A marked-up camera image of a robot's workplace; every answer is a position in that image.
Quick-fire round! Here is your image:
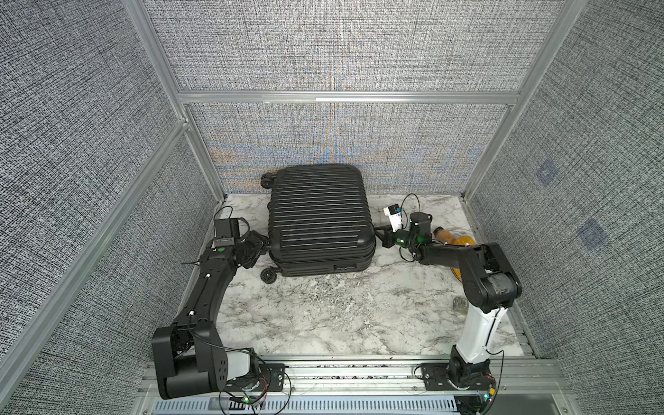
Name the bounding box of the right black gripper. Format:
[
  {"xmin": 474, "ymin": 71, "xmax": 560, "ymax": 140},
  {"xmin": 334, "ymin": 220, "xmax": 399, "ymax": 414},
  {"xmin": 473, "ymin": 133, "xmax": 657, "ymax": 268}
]
[{"xmin": 372, "ymin": 222, "xmax": 418, "ymax": 251}]

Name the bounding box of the black hard-shell suitcase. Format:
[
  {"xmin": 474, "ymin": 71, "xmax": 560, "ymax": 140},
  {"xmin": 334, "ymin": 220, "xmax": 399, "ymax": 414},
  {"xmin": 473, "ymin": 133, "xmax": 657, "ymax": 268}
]
[{"xmin": 260, "ymin": 164, "xmax": 376, "ymax": 284}]

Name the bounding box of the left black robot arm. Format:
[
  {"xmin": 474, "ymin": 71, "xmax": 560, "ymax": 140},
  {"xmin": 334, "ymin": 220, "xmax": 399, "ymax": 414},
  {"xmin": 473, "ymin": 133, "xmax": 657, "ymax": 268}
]
[{"xmin": 151, "ymin": 231, "xmax": 269, "ymax": 399}]

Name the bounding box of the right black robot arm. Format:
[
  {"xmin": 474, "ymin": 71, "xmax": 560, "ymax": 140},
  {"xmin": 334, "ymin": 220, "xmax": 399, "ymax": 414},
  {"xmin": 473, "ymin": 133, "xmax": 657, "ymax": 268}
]
[{"xmin": 375, "ymin": 205, "xmax": 522, "ymax": 390}]

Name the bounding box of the brown bottle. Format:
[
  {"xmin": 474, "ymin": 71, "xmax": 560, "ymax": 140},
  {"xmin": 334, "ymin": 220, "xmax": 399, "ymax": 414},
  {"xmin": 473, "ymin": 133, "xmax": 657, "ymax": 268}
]
[{"xmin": 432, "ymin": 227, "xmax": 458, "ymax": 245}]

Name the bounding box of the yellow mesh sponge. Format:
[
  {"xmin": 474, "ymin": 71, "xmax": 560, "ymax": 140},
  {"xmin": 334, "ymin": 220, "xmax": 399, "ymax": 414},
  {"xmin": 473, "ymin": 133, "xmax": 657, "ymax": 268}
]
[{"xmin": 452, "ymin": 235, "xmax": 477, "ymax": 282}]

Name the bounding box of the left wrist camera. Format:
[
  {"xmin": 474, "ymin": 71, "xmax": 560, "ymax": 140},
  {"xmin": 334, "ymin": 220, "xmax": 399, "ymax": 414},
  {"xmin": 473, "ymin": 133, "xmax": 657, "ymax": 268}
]
[{"xmin": 212, "ymin": 218, "xmax": 240, "ymax": 249}]

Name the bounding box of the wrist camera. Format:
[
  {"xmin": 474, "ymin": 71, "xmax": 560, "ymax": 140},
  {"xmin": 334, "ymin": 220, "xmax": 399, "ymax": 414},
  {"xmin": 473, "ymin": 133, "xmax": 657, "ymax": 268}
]
[
  {"xmin": 383, "ymin": 204, "xmax": 404, "ymax": 233},
  {"xmin": 212, "ymin": 218, "xmax": 240, "ymax": 249}
]

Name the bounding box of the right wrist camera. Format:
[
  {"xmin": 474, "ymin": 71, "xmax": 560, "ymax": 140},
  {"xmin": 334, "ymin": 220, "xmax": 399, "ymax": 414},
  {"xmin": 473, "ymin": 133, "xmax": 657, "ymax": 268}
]
[{"xmin": 383, "ymin": 204, "xmax": 404, "ymax": 233}]

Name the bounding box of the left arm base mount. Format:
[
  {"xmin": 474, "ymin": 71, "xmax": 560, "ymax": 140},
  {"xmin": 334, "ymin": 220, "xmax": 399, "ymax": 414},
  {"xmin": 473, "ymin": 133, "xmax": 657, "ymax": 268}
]
[{"xmin": 224, "ymin": 363, "xmax": 286, "ymax": 394}]

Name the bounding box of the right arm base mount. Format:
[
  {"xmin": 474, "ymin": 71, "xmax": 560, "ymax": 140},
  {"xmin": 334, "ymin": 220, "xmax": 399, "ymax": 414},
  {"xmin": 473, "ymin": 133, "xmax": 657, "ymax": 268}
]
[{"xmin": 420, "ymin": 360, "xmax": 497, "ymax": 392}]

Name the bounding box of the aluminium front rail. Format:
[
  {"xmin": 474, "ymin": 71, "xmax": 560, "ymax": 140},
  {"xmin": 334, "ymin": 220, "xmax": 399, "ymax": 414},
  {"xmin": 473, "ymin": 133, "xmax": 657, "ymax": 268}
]
[{"xmin": 136, "ymin": 354, "xmax": 572, "ymax": 399}]

